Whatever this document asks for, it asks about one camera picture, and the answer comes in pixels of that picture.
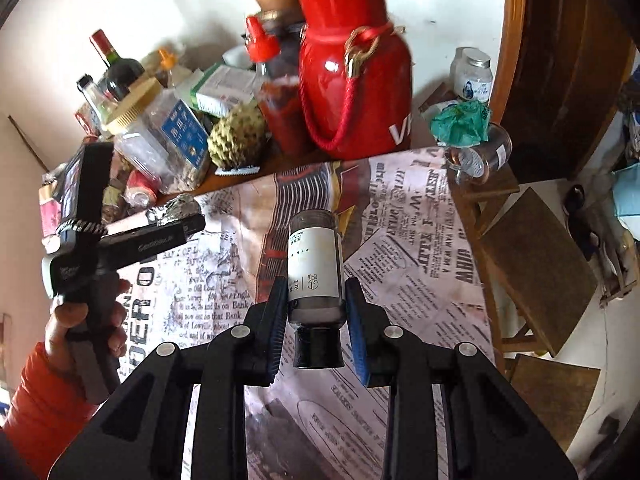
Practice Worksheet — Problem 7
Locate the small dark labelled bottle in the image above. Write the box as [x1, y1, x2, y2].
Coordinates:
[286, 209, 346, 370]

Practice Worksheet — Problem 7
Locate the orange sleeve left forearm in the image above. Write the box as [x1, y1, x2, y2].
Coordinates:
[1, 342, 98, 479]

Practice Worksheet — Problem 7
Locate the left hand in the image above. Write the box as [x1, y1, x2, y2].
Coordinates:
[43, 296, 127, 380]

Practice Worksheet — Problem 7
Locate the small red-white can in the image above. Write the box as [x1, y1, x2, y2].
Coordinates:
[124, 169, 157, 209]

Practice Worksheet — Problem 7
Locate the crumpled foil ball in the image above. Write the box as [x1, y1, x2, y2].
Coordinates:
[145, 194, 202, 226]

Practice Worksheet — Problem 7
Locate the printed newspaper-pattern tablecloth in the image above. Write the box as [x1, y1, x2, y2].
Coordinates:
[119, 148, 494, 479]

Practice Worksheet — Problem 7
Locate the gold-lid plastic jar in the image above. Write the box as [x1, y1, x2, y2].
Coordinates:
[106, 78, 210, 195]

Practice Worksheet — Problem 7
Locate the yellow-green custard apple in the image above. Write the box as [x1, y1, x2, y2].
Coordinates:
[207, 101, 267, 170]

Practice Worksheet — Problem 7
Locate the wooden stool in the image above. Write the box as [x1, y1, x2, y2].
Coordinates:
[466, 188, 598, 356]

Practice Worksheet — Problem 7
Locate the dark wine bottle red cap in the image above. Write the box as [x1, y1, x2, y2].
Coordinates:
[90, 29, 145, 101]

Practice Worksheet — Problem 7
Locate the orange-cap squeeze bottle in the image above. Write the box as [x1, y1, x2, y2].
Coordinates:
[158, 48, 192, 88]

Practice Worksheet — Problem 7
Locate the lying clear glass jar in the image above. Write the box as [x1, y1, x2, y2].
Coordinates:
[446, 122, 512, 185]

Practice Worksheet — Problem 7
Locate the brown cardboard floor sheet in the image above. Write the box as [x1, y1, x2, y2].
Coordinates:
[508, 354, 601, 452]

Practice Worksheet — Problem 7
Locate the green crumpled plastic bag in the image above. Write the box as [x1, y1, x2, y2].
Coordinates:
[430, 100, 491, 148]

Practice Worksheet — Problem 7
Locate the red sauce squeeze bottle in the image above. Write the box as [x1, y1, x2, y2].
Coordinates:
[245, 15, 312, 157]

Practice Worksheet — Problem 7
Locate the red thermos jug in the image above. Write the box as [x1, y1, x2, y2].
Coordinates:
[299, 0, 412, 159]

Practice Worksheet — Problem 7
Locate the clear glass jar white lid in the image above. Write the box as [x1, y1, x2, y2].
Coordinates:
[450, 47, 494, 104]

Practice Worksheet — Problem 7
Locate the light blue bag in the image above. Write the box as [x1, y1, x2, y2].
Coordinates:
[612, 162, 640, 240]

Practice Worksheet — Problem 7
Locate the dark wooden door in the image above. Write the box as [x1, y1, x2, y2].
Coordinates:
[496, 0, 636, 183]

